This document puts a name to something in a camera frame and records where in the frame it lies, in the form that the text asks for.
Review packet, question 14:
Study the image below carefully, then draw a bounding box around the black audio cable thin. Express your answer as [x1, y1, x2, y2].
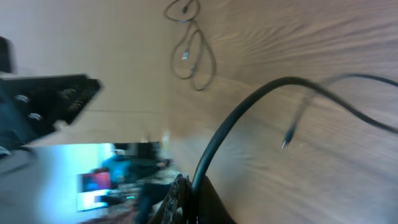
[192, 73, 397, 207]

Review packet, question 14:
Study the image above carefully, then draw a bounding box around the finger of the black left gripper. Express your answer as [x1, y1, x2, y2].
[1, 74, 101, 146]

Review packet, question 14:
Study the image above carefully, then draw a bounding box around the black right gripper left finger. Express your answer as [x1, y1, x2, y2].
[149, 174, 190, 224]

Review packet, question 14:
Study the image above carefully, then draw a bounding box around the black USB cable thin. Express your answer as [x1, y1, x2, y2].
[163, 0, 201, 23]

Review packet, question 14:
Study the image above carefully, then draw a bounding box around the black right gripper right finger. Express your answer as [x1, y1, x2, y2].
[197, 176, 236, 224]

